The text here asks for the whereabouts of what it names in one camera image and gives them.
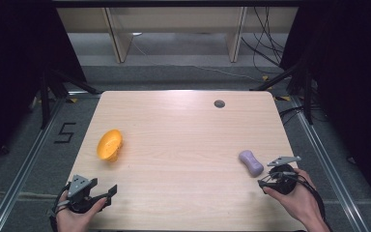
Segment person's left hand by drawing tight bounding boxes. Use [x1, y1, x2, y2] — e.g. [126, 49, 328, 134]
[55, 189, 108, 232]

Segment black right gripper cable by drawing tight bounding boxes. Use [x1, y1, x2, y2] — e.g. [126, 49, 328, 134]
[293, 173, 334, 232]

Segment black tripod stand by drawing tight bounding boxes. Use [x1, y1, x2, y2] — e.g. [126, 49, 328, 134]
[250, 60, 315, 126]
[38, 66, 101, 131]

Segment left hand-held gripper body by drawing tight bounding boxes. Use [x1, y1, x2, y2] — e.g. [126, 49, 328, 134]
[65, 174, 108, 215]

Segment bundle of black cables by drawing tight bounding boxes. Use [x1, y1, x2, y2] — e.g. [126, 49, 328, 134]
[240, 6, 286, 75]

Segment black curtain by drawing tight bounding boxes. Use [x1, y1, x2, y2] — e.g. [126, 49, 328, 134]
[279, 0, 371, 216]
[0, 0, 89, 177]

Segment black floor cables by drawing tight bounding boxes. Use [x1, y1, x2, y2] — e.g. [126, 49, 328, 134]
[277, 101, 328, 128]

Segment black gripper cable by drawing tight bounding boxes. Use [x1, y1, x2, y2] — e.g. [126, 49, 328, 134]
[293, 173, 334, 232]
[47, 183, 72, 232]

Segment person's right hand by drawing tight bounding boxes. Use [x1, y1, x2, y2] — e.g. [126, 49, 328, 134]
[263, 167, 324, 226]

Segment metal floor rail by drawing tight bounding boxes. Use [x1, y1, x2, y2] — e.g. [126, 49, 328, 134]
[289, 96, 371, 232]
[0, 92, 70, 232]

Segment orange plastic bowl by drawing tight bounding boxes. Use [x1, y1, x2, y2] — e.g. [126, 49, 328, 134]
[96, 129, 125, 163]

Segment purple soap bar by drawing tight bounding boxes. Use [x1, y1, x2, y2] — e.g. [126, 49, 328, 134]
[238, 149, 265, 178]

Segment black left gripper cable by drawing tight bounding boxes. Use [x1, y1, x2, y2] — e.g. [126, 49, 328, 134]
[47, 183, 72, 232]

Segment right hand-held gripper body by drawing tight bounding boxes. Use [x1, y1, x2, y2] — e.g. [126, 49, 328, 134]
[266, 156, 302, 196]

